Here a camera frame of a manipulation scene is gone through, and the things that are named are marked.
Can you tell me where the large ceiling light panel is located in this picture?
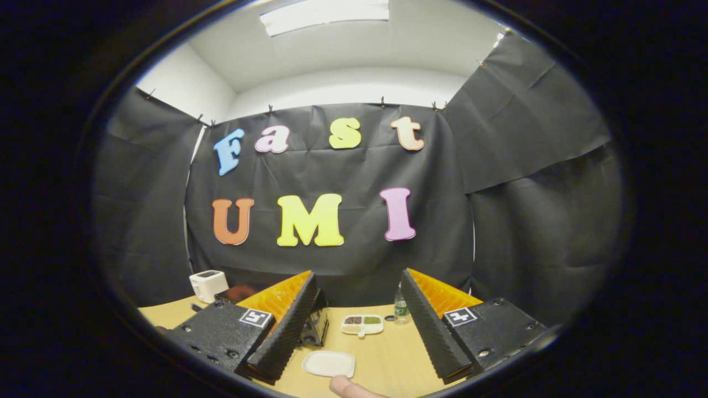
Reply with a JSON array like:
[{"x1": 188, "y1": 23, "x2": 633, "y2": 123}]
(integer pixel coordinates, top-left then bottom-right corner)
[{"x1": 260, "y1": 0, "x2": 389, "y2": 36}]

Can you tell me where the white toaster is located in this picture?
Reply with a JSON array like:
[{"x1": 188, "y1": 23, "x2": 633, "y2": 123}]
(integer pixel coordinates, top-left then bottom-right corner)
[{"x1": 189, "y1": 270, "x2": 229, "y2": 303}]

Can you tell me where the white square plate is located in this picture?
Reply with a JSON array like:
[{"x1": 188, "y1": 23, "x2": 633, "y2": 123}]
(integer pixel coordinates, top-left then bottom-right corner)
[{"x1": 302, "y1": 350, "x2": 356, "y2": 379}]

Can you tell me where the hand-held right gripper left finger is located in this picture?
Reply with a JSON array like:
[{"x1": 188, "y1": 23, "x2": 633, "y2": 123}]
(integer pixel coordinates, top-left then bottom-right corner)
[{"x1": 165, "y1": 270, "x2": 321, "y2": 386}]

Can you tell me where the black electric oven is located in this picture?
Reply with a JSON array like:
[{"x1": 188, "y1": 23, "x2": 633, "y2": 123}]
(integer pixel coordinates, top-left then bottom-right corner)
[{"x1": 216, "y1": 285, "x2": 330, "y2": 348}]

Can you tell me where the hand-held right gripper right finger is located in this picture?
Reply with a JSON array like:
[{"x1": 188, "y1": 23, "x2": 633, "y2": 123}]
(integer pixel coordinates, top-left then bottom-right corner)
[{"x1": 400, "y1": 268, "x2": 548, "y2": 385}]

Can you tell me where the clear plastic water bottle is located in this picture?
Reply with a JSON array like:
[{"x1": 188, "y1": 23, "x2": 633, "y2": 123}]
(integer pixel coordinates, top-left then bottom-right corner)
[{"x1": 394, "y1": 285, "x2": 411, "y2": 325}]

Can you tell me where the black backdrop cloth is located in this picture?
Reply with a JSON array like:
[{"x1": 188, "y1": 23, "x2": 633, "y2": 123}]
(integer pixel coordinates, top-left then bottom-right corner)
[{"x1": 91, "y1": 30, "x2": 626, "y2": 327}]

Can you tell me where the white divided condiment dish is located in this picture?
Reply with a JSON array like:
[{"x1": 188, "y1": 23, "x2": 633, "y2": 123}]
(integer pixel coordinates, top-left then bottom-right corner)
[{"x1": 341, "y1": 315, "x2": 384, "y2": 338}]

